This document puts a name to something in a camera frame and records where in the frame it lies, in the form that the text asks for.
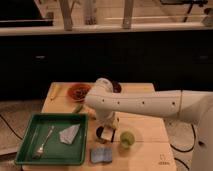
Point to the white eraser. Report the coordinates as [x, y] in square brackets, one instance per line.
[107, 135]

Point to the green plastic tray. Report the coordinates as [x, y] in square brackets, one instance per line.
[55, 152]

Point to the red bowl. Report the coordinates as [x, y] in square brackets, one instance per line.
[77, 92]

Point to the green plastic cup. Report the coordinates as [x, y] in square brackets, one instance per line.
[127, 139]

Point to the yellow banana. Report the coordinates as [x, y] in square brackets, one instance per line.
[54, 92]

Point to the blue sponge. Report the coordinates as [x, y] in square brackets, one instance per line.
[101, 155]

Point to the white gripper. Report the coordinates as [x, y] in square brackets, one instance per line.
[108, 119]

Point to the green pepper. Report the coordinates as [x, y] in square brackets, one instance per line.
[78, 108]

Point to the small metal cup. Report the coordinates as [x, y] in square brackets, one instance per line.
[99, 131]

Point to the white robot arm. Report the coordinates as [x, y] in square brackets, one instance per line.
[195, 107]

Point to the grey folded cloth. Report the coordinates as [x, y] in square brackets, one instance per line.
[68, 135]

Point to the silver fork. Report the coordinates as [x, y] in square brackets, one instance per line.
[39, 152]

